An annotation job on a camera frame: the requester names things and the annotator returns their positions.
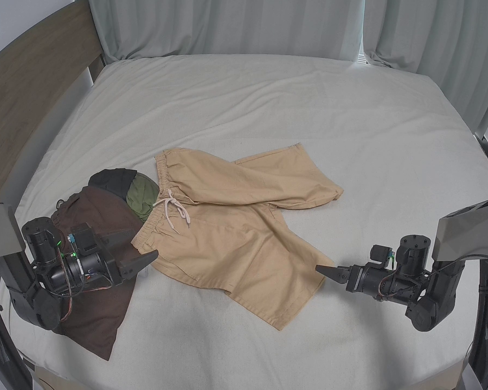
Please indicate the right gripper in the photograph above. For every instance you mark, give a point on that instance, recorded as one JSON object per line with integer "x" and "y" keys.
{"x": 366, "y": 280}

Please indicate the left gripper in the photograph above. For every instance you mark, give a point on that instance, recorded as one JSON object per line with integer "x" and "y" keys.
{"x": 89, "y": 272}

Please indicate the tan shorts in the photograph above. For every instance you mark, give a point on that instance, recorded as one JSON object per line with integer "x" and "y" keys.
{"x": 236, "y": 250}

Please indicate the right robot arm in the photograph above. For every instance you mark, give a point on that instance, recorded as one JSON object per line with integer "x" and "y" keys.
{"x": 467, "y": 226}

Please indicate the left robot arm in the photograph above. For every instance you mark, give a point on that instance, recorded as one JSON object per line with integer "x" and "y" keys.
{"x": 36, "y": 307}

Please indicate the bed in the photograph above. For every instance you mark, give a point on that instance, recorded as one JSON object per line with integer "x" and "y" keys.
{"x": 288, "y": 116}

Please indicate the green garment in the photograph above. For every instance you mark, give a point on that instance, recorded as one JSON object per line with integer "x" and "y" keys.
{"x": 140, "y": 197}

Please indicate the black garment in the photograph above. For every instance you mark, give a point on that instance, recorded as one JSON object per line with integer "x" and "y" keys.
{"x": 109, "y": 181}

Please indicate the brown garment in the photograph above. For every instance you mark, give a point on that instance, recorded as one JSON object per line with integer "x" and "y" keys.
{"x": 93, "y": 323}

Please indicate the pale green curtain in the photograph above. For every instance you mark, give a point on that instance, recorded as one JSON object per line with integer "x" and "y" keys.
{"x": 431, "y": 22}
{"x": 227, "y": 14}

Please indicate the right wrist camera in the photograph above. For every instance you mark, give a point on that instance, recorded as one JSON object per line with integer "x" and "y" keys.
{"x": 380, "y": 254}

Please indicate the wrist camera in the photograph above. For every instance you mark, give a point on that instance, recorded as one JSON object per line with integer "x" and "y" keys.
{"x": 84, "y": 238}
{"x": 380, "y": 254}

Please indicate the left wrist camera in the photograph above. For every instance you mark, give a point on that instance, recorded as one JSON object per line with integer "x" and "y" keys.
{"x": 84, "y": 238}

